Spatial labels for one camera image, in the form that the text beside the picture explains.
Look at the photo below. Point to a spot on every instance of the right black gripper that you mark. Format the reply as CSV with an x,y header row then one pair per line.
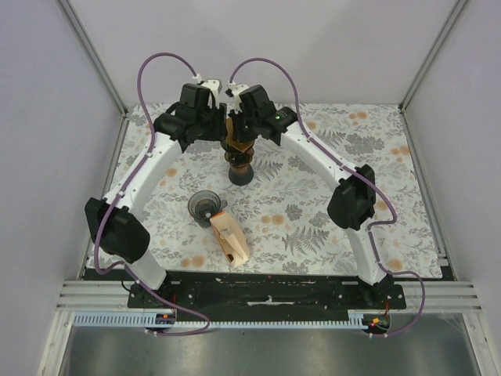
x,y
240,136

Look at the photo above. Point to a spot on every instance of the brown paper coffee filter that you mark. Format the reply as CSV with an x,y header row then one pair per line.
x,y
233,142

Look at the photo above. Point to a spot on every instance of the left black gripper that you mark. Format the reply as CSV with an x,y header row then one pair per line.
x,y
220,115

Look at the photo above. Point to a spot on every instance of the aluminium frame post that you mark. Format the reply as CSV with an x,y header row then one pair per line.
x,y
453,17
78,29

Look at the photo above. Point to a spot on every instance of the right aluminium frame post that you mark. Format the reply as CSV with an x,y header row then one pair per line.
x,y
453,17

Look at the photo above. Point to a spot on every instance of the left aluminium frame post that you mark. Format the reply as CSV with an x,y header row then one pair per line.
x,y
78,29

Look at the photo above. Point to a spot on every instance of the floral table mat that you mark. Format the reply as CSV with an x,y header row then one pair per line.
x,y
283,211

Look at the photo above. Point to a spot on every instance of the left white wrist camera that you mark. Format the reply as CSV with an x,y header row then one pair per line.
x,y
214,86

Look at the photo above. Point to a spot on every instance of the white slotted cable duct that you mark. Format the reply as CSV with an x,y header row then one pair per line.
x,y
166,321

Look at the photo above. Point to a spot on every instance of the grey clear dripper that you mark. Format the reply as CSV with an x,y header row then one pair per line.
x,y
204,205

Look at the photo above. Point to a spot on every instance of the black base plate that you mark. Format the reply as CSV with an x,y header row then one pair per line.
x,y
265,296

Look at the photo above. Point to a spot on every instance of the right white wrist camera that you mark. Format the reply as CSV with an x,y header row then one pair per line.
x,y
233,91

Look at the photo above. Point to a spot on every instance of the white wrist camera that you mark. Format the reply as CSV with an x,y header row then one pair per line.
x,y
233,91
214,86

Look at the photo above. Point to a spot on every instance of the olive green dripper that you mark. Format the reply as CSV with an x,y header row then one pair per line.
x,y
234,157

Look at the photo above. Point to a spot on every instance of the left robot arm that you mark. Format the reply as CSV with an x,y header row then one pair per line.
x,y
114,220

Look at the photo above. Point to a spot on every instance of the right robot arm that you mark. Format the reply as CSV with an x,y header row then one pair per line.
x,y
351,206

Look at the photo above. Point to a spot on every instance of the red grey coffee server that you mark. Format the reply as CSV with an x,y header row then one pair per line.
x,y
241,175

